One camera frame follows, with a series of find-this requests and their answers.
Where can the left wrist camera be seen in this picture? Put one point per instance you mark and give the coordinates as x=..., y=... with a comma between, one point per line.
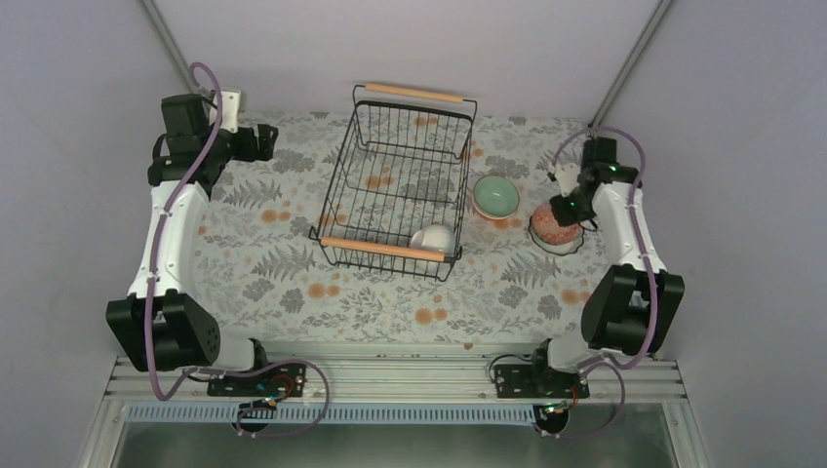
x=232, y=101

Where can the floral table mat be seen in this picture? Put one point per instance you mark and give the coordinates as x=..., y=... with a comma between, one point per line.
x=258, y=272

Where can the white round bowl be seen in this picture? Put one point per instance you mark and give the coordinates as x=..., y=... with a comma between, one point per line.
x=434, y=238

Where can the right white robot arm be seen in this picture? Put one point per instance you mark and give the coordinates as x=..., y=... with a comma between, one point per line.
x=630, y=311

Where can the mint green bowl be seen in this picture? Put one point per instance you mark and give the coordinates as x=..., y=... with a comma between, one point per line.
x=495, y=197

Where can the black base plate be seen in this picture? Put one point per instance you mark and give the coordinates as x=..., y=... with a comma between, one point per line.
x=523, y=381
x=284, y=381

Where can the red patterned bowl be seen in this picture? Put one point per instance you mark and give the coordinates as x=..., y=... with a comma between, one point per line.
x=546, y=229

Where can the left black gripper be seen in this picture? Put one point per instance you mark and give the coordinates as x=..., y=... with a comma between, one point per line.
x=264, y=144

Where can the white cylindrical bowl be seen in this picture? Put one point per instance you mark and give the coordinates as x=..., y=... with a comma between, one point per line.
x=564, y=250

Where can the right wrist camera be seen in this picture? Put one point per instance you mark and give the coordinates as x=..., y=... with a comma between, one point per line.
x=566, y=176

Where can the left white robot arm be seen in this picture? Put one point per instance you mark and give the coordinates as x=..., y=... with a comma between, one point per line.
x=202, y=136

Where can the black wire dish rack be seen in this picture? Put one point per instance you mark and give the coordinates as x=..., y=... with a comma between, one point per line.
x=403, y=164

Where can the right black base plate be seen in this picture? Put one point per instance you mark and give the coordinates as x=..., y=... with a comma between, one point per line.
x=523, y=381

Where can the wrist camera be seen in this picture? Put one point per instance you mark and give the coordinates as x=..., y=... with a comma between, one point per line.
x=232, y=101
x=566, y=176

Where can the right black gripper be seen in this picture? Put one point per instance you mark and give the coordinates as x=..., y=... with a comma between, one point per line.
x=563, y=214

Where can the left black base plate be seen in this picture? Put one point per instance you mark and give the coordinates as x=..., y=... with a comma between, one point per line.
x=284, y=381

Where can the aluminium mounting rail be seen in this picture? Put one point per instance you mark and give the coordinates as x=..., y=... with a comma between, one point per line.
x=435, y=373

